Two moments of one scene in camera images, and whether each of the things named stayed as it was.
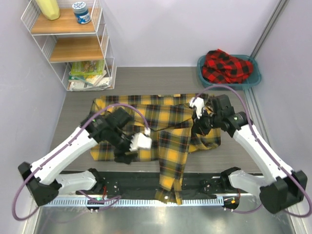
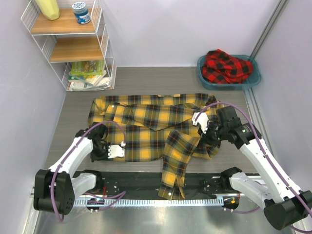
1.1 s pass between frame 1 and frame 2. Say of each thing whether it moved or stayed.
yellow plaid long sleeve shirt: moved
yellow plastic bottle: stayed
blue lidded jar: stayed
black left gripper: moved
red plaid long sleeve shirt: stayed
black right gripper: moved
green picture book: stayed
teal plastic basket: stayed
